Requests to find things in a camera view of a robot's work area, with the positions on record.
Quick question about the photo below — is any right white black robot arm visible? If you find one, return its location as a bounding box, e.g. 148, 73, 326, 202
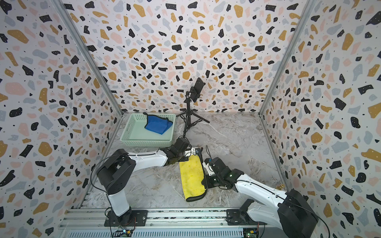
202, 157, 319, 238

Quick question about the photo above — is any mint green plastic basket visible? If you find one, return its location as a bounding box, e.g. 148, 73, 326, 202
120, 114, 176, 147

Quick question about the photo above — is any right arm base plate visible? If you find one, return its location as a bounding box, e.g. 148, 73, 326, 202
226, 199, 266, 226

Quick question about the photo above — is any black tripod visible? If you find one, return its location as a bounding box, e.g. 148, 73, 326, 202
176, 91, 210, 138

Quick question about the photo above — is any small brass object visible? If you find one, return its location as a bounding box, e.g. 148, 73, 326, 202
276, 184, 285, 190

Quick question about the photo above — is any left green circuit board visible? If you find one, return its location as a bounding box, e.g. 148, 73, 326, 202
112, 229, 134, 238

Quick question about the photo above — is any blue grey dishcloth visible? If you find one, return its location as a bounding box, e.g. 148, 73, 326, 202
143, 113, 173, 135

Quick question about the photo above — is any yellow grey dishcloth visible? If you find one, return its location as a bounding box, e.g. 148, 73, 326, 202
179, 148, 207, 202

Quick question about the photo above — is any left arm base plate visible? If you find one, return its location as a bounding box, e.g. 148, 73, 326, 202
104, 209, 148, 227

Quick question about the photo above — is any green circuit board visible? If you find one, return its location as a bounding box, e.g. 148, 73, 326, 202
243, 228, 259, 238
112, 229, 134, 238

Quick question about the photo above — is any right green circuit board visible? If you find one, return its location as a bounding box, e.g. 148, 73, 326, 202
243, 228, 259, 238

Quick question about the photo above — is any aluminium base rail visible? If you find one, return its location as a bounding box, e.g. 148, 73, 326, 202
58, 208, 286, 238

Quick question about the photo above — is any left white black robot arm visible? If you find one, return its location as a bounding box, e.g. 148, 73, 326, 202
96, 137, 197, 218

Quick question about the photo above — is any black phone on tripod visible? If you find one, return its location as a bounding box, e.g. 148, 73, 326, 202
190, 77, 205, 103

